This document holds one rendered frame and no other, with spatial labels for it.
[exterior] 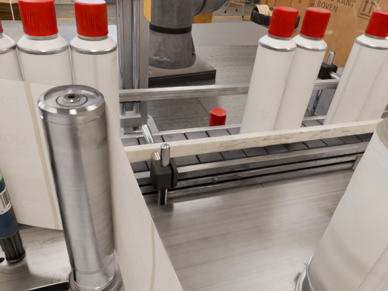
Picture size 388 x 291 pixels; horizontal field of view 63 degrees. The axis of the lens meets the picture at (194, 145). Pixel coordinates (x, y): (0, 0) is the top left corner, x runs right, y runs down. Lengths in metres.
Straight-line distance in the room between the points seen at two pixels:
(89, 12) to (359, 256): 0.32
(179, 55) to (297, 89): 0.42
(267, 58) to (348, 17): 0.54
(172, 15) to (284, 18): 0.42
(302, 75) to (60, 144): 0.37
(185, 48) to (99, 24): 0.50
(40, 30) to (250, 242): 0.31
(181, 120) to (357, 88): 0.33
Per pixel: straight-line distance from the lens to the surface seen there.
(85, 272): 0.29
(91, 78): 0.38
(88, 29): 0.37
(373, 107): 0.64
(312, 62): 0.49
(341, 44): 0.98
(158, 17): 0.83
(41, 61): 0.37
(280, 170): 0.53
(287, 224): 0.40
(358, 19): 0.95
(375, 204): 0.23
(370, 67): 0.58
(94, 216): 0.24
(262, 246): 0.37
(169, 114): 0.68
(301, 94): 0.50
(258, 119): 0.49
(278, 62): 0.45
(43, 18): 0.37
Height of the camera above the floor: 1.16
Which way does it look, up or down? 34 degrees down
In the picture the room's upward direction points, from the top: 7 degrees clockwise
